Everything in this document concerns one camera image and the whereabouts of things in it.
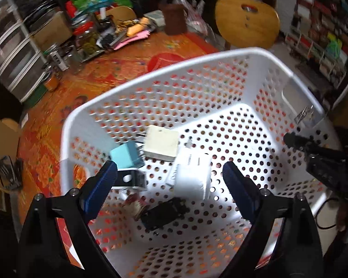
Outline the white cubby shelf unit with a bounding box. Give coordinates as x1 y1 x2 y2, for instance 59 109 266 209
285 0 348 88

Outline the small red patterned cube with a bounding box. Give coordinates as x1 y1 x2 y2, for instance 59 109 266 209
124 193 149 221

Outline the brown ceramic mug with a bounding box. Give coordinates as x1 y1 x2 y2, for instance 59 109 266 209
162 4 188 36

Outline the red patterned tablecloth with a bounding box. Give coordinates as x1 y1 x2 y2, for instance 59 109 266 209
17 31 230 270

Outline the black plug adapter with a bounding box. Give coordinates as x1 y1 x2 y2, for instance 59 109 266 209
140 197 191 233

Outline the white adapter with hole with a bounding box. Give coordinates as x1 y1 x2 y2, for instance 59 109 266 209
110 168 147 192

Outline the black cable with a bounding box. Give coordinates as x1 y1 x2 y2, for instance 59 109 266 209
316 196 340 230

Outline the large white charger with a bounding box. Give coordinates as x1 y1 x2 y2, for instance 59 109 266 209
166 139 213 201

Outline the clear plastic drawer unit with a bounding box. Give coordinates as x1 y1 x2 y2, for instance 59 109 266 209
0 0 50 102

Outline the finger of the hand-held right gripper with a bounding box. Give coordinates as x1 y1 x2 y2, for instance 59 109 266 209
284 132 347 163
305 154 348 193

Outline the white perforated plastic basket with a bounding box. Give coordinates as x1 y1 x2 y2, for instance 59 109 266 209
59 47 345 278

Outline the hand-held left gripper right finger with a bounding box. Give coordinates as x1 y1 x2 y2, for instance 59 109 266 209
219 161 325 278

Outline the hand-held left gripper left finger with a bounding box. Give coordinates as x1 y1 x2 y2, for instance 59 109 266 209
16 160 122 278

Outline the cardboard box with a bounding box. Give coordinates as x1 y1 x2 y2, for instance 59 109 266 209
31 12 74 50

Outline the small orange-filled jar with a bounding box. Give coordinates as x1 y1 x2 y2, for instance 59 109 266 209
44 75 60 92

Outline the clear printed plastic bag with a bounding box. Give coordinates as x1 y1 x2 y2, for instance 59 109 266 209
174 0 219 44

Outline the glass jar with green contents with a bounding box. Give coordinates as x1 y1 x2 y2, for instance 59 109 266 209
75 22 101 53

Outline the teal plug adapter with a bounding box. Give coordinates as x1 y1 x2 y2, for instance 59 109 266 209
108 141 146 170

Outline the cream square charger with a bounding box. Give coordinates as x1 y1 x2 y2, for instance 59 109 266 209
136 125 180 163

